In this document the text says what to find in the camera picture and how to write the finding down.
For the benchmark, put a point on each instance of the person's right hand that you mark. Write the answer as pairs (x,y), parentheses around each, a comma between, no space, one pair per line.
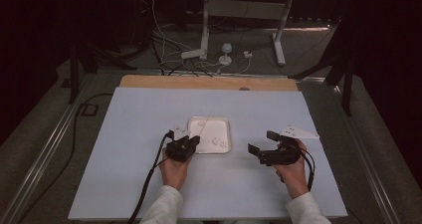
(293,179)

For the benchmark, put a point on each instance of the white round device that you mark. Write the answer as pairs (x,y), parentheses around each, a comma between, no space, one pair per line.
(226,53)

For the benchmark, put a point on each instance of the thin wooden skewer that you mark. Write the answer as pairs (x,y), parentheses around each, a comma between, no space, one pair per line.
(205,124)

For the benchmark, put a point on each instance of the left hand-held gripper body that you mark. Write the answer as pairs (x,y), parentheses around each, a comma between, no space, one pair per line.
(179,149)

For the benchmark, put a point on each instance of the white rectangular tray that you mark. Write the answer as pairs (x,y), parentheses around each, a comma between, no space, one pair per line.
(212,131)

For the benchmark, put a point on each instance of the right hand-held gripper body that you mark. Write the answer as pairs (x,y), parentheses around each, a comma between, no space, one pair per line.
(280,156)

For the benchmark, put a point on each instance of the metal floor rail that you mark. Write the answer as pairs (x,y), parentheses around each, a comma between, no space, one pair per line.
(43,151)
(368,157)

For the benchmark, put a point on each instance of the pale table board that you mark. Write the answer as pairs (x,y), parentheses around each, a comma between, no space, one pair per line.
(139,117)

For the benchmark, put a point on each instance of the white metal stand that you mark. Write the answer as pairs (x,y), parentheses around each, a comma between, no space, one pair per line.
(245,9)

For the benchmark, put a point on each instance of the white power strip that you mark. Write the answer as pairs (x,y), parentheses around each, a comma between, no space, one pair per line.
(193,53)

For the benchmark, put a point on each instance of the person's left hand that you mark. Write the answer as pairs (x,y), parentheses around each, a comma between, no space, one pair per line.
(174,174)

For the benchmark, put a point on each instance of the white plug adapter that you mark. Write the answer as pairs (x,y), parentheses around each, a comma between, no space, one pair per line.
(247,54)

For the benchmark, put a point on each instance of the black tripod stand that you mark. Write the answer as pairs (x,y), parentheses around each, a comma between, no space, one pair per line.
(89,56)
(338,68)

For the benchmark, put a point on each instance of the white marshmallow piece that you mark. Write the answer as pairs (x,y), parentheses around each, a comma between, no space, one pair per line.
(201,122)
(217,140)
(225,145)

